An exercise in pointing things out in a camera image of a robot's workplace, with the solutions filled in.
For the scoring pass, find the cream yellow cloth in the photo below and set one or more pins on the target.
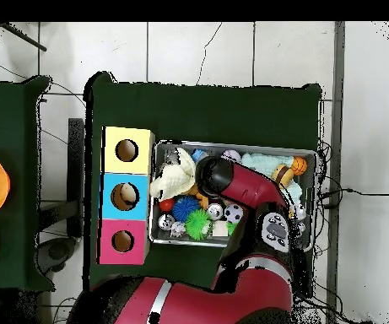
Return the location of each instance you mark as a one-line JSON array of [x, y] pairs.
[[177, 179]]

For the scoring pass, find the white baseball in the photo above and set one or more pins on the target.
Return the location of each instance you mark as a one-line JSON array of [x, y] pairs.
[[231, 155]]

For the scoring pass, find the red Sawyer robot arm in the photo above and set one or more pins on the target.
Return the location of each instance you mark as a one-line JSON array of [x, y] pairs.
[[248, 185]]

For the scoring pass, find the wooden box with three holes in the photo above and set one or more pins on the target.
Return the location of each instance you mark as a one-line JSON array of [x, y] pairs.
[[140, 209]]

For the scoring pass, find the shallow mesh bin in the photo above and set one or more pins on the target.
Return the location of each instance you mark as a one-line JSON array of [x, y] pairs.
[[162, 238]]

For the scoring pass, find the blue spiky ball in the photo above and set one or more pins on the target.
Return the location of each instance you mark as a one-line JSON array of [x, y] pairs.
[[185, 209]]

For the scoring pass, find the red ball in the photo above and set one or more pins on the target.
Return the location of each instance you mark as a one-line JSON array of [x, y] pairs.
[[166, 205]]

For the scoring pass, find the silver drink can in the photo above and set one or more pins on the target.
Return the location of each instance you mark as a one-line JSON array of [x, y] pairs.
[[215, 211]]

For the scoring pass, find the green spiky ball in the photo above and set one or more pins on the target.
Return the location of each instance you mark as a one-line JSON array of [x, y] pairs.
[[197, 225]]

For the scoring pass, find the small soccer ball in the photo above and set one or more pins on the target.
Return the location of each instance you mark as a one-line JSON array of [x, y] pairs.
[[233, 213]]

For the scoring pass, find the mint green cloth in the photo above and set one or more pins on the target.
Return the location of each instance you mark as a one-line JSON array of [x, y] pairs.
[[258, 162]]

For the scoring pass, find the dark green table cloth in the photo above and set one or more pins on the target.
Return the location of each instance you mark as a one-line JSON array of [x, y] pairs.
[[180, 101], [5, 118]]

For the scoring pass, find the toy hamburger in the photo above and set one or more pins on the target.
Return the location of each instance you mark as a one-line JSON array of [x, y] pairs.
[[283, 175]]

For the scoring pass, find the small orange basketball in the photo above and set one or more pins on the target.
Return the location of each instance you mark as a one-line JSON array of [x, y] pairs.
[[298, 165]]

